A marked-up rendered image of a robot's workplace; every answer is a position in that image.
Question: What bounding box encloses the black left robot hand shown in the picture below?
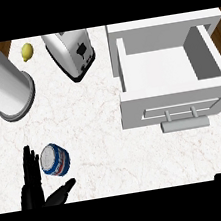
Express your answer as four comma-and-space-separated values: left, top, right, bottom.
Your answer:
11, 138, 80, 212

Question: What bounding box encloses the blue and white can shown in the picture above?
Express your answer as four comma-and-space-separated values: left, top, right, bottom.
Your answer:
37, 140, 74, 180

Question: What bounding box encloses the white open drawer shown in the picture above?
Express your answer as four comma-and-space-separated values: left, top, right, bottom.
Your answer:
107, 21, 221, 132

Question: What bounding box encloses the white drawer cabinet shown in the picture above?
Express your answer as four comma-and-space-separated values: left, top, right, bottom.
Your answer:
104, 7, 221, 80

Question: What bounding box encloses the yellow lemon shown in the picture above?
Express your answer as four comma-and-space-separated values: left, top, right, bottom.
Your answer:
19, 42, 37, 64

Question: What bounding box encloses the white toaster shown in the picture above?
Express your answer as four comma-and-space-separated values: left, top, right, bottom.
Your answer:
40, 27, 100, 88

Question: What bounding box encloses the grey drawer handle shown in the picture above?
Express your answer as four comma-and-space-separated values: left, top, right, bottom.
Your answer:
158, 103, 211, 135

